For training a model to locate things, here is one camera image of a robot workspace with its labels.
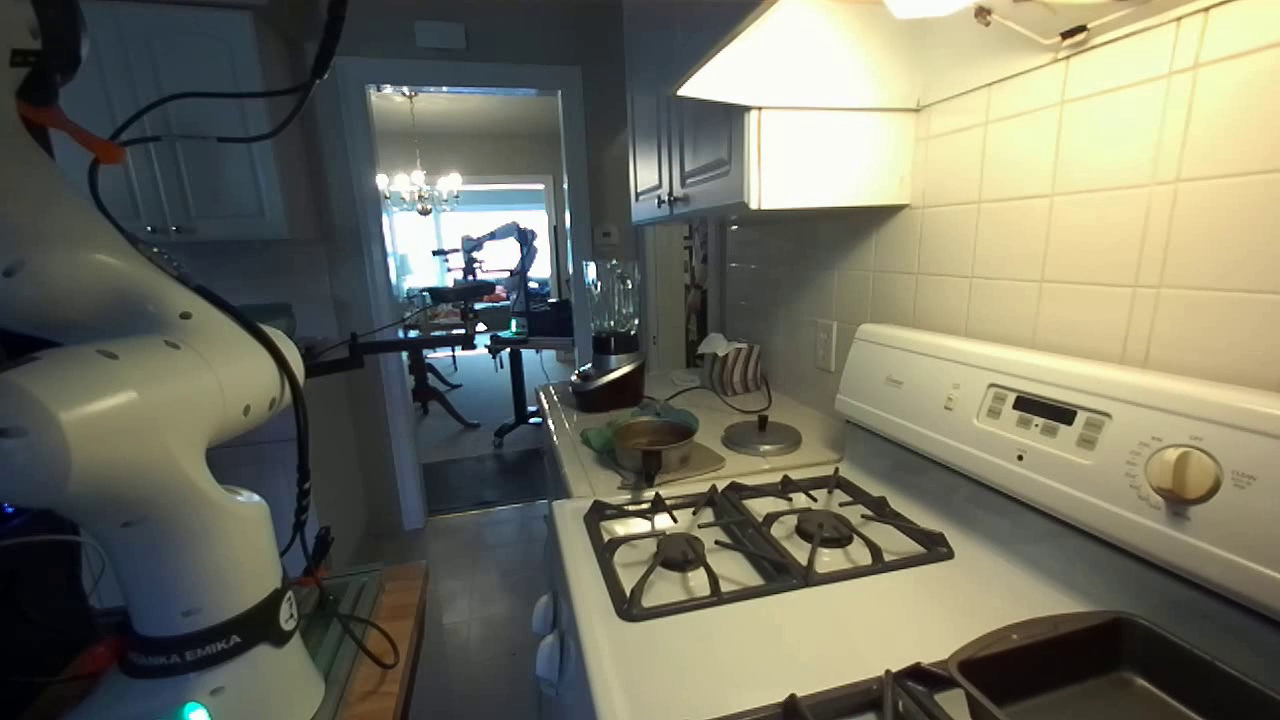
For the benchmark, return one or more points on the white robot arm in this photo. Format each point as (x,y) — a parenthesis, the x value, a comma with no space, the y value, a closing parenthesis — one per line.
(110,427)

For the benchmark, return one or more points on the dark bowl on counter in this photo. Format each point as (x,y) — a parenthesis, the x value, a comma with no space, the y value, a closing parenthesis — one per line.
(600,390)

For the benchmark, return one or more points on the small metal saucepan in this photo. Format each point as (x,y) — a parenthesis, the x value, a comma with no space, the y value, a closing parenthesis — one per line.
(654,444)

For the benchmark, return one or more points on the glass blender jar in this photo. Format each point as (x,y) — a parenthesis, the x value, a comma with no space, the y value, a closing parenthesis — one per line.
(612,312)

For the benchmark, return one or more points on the green cloth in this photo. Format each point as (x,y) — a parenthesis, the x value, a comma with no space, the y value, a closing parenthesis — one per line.
(600,436)

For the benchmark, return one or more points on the silver pot lid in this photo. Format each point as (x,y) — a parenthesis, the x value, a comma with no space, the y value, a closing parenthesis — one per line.
(763,436)

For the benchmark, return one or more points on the black burner grate near pot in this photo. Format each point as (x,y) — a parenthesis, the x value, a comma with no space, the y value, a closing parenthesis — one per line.
(670,554)

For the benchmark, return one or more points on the upper kitchen cabinet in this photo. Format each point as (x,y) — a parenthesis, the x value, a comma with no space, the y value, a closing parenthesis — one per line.
(685,159)

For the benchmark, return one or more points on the chandelier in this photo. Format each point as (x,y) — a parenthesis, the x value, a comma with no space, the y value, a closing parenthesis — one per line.
(419,188)

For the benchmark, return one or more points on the white range hood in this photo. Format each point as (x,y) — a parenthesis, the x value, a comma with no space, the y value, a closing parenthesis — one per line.
(826,103)

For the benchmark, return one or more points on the white gas stove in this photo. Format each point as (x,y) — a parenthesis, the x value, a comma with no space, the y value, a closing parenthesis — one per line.
(1004,536)

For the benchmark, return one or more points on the black burner grate near pan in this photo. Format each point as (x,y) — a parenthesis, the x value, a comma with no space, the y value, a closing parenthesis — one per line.
(896,695)

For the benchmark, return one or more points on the white wall outlet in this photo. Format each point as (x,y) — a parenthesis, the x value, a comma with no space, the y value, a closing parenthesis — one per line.
(826,344)

